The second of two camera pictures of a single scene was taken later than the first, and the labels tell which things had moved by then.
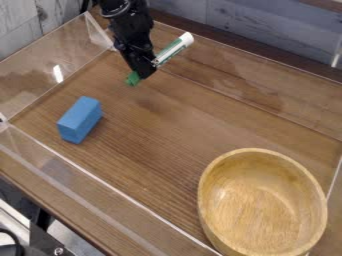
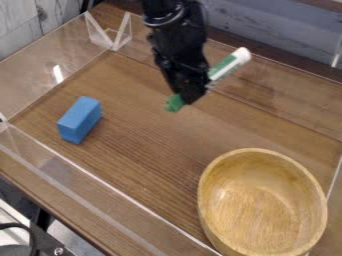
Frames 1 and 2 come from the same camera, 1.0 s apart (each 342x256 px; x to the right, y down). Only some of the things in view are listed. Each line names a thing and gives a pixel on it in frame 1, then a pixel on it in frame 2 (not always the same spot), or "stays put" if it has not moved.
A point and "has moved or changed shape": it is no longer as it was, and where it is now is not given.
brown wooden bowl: x=260 y=205 stays put
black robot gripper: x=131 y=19 → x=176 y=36
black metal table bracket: x=42 y=244 stays put
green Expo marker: x=177 y=46 has moved or changed shape
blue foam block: x=78 y=119 stays put
